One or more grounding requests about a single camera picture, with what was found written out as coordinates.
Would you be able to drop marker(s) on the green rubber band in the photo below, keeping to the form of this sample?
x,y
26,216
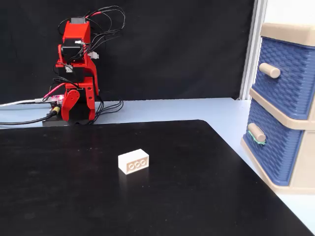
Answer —
x,y
258,141

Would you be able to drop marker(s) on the white toy brick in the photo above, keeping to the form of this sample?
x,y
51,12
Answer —
x,y
129,158

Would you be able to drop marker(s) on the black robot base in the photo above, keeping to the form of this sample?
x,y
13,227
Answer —
x,y
53,121

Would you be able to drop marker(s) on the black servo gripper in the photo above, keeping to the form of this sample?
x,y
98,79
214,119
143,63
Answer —
x,y
76,73

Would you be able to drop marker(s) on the beige drawer cabinet frame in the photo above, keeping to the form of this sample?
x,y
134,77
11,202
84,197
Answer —
x,y
305,157

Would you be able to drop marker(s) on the black backdrop cloth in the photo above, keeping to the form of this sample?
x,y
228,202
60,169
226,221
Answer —
x,y
172,49

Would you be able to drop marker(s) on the black table mat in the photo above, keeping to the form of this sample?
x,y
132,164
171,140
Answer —
x,y
98,196

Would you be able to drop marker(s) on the pink controller board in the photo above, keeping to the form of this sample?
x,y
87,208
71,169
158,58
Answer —
x,y
55,97

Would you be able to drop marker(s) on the white aluminium post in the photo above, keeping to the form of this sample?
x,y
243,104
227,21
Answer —
x,y
253,49

